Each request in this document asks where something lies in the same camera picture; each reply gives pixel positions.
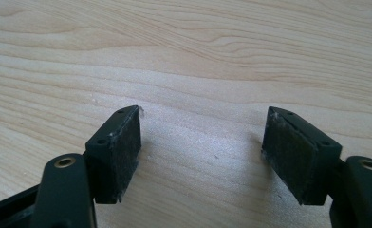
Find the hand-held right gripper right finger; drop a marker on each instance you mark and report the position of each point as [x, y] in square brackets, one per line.
[296, 158]

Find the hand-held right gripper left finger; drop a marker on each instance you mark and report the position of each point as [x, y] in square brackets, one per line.
[113, 158]

